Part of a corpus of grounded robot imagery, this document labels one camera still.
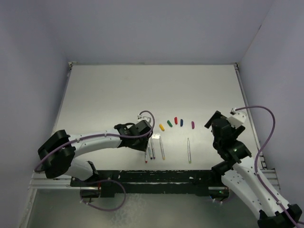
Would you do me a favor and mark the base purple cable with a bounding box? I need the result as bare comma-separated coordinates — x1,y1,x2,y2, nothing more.
79,179,127,211

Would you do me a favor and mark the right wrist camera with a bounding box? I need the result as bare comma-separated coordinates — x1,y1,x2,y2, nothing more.
227,108,247,129

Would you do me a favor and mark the purple marker pen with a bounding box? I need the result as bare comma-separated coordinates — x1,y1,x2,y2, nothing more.
151,138,156,160

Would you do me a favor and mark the aluminium frame rail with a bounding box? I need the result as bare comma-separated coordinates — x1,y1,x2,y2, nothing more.
29,173,71,189

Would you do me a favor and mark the yellow pen cap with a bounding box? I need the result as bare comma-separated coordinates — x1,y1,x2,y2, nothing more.
159,124,165,131

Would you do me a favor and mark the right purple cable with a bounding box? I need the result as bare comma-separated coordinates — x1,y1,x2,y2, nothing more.
235,105,300,226

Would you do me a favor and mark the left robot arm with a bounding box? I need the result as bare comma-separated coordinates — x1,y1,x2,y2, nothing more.
38,119,153,186

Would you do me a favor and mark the yellow marker pen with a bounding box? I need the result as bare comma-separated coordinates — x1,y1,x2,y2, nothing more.
159,136,165,160

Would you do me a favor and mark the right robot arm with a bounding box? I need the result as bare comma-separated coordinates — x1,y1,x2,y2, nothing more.
205,111,302,228

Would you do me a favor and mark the green marker pen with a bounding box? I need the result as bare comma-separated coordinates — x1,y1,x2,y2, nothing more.
187,138,191,163

